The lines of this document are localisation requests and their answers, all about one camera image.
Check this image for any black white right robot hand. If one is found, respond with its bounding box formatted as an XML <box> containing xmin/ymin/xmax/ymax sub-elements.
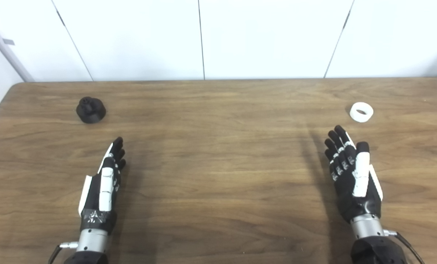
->
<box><xmin>324</xmin><ymin>125</ymin><xmax>384</xmax><ymax>223</ymax></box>

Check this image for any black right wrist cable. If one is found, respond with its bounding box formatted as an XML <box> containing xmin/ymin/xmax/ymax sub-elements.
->
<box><xmin>383</xmin><ymin>229</ymin><xmax>426</xmax><ymax>264</ymax></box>

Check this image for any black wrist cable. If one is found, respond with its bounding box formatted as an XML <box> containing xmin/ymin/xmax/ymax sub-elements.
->
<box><xmin>383</xmin><ymin>229</ymin><xmax>426</xmax><ymax>264</ymax></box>
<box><xmin>48</xmin><ymin>241</ymin><xmax>79</xmax><ymax>264</ymax></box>

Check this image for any white ring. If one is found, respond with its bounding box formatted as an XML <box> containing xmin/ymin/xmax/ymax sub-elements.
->
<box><xmin>349</xmin><ymin>102</ymin><xmax>374</xmax><ymax>123</ymax></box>

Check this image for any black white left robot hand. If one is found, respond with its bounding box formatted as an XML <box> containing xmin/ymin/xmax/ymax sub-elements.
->
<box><xmin>78</xmin><ymin>137</ymin><xmax>127</xmax><ymax>235</ymax></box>

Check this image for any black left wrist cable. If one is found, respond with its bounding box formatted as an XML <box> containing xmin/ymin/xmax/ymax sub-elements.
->
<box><xmin>48</xmin><ymin>241</ymin><xmax>79</xmax><ymax>264</ymax></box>

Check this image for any round black part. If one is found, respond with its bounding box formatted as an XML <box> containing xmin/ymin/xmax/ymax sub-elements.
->
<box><xmin>76</xmin><ymin>96</ymin><xmax>107</xmax><ymax>124</ymax></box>

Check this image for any grey wall corner trim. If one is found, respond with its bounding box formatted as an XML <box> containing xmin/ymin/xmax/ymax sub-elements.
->
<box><xmin>0</xmin><ymin>13</ymin><xmax>34</xmax><ymax>82</ymax></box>

